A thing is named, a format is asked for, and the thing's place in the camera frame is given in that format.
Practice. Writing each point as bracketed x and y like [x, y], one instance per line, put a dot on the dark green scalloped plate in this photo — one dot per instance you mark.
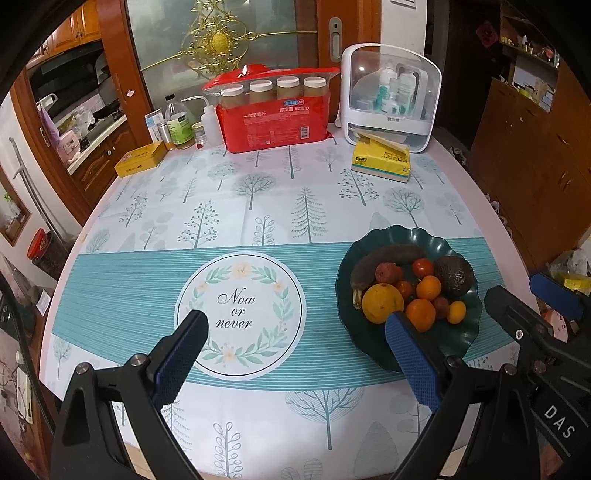
[466, 323]

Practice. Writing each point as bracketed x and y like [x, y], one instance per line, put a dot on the dark avocado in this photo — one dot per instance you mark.
[455, 277]

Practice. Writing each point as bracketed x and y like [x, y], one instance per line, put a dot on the orange tangerine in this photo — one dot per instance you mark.
[420, 314]

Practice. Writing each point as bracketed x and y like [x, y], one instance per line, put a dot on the yellow packets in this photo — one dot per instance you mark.
[572, 279]

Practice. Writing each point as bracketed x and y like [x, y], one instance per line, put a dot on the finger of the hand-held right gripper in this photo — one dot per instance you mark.
[512, 314]
[556, 293]

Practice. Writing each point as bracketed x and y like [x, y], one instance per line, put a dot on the red paper cup package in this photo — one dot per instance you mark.
[277, 129]

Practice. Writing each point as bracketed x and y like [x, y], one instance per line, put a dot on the red lid container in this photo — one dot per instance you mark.
[39, 242]

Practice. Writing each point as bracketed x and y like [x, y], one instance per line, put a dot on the plain white bottle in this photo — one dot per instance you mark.
[406, 90]

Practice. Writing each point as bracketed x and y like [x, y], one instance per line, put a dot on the pink round object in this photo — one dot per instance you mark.
[558, 328]

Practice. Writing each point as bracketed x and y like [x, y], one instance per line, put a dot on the tree print tablecloth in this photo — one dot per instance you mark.
[277, 217]

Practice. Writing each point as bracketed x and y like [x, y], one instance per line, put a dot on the blue white carton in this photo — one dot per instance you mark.
[152, 122]

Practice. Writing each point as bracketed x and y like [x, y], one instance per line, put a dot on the yellow tin box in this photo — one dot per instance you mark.
[138, 161]

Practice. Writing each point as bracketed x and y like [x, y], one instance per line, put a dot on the small purple fruit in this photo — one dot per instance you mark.
[441, 305]

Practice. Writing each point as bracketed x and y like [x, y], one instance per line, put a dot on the dark red wrinkled fruit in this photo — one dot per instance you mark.
[388, 272]

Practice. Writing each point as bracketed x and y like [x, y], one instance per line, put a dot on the gold door ornament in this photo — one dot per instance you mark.
[217, 41]

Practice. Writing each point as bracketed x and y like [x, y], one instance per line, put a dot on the green label bottle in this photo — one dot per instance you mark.
[180, 129]

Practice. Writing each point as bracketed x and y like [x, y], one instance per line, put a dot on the wall shelf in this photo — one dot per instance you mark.
[526, 50]

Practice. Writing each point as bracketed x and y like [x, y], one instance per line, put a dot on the large yellow orange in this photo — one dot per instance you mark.
[382, 302]

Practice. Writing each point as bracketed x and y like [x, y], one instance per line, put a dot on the white squeeze bottle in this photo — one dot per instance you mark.
[211, 127]

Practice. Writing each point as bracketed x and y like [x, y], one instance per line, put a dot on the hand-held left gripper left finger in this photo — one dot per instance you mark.
[180, 360]

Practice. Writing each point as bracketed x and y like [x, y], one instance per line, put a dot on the yellow tissue box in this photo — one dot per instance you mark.
[383, 161]

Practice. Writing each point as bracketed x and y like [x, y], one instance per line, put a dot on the overripe brown banana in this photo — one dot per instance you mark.
[392, 254]

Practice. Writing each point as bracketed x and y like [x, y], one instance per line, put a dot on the pink box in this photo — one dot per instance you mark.
[67, 145]

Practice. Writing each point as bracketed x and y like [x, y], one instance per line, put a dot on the metal can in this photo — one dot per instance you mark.
[165, 136]

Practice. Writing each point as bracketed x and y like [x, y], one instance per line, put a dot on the white storage box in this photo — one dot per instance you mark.
[369, 122]

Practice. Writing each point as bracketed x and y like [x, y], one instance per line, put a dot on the small orange mandarin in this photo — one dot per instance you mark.
[428, 287]

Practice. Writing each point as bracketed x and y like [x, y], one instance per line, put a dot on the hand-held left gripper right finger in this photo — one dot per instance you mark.
[413, 364]

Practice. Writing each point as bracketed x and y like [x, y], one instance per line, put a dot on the teal label white bottle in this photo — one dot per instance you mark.
[385, 92]

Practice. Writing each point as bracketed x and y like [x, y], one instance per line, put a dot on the small red tomato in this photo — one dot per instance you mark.
[405, 289]

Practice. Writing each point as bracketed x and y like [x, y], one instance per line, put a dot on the wooden kitchen cabinet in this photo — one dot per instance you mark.
[115, 152]

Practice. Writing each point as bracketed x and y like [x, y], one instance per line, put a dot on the small glass jar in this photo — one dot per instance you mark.
[199, 136]

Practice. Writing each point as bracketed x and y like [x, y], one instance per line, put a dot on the small orange kumquat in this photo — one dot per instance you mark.
[456, 311]

